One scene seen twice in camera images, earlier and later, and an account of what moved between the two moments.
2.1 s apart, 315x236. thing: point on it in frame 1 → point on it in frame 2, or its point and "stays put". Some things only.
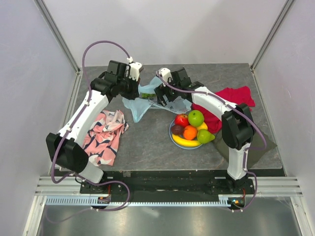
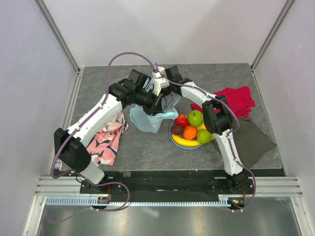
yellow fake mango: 203,126 stays put
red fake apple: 181,119 stays put
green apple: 196,118 stays put
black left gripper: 135,93 → 155,108
